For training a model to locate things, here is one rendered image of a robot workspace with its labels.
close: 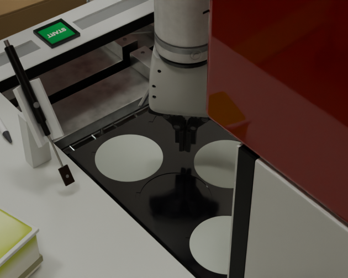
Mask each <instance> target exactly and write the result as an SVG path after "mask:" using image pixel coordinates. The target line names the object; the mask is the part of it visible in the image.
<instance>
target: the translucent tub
mask: <svg viewBox="0 0 348 278"><path fill-rule="evenodd" d="M38 232H39V229H38V227H36V226H34V225H33V224H31V223H29V222H28V221H26V220H24V219H22V218H21V217H19V216H17V215H16V214H14V213H12V212H10V211H9V210H7V209H6V208H4V207H2V206H1V205H0V278H28V277H29V276H30V275H31V274H32V273H33V272H34V271H35V270H36V269H37V268H39V267H40V265H41V262H42V261H43V256H42V255H41V254H40V253H39V248H38V242H37V238H36V234H37V233H38Z"/></svg>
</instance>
